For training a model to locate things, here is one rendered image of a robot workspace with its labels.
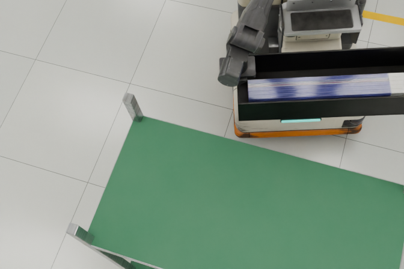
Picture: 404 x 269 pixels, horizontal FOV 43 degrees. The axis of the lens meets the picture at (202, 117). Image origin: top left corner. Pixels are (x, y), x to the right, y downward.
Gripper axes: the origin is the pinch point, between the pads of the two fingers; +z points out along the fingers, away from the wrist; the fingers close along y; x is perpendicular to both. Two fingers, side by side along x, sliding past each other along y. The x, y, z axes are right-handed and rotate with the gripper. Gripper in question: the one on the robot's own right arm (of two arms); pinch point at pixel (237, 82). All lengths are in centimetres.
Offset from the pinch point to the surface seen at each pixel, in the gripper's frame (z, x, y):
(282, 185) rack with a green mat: 15.8, -27.5, 12.2
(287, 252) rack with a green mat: 16, -48, 12
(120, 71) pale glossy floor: 110, 73, -66
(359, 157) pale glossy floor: 110, 17, 60
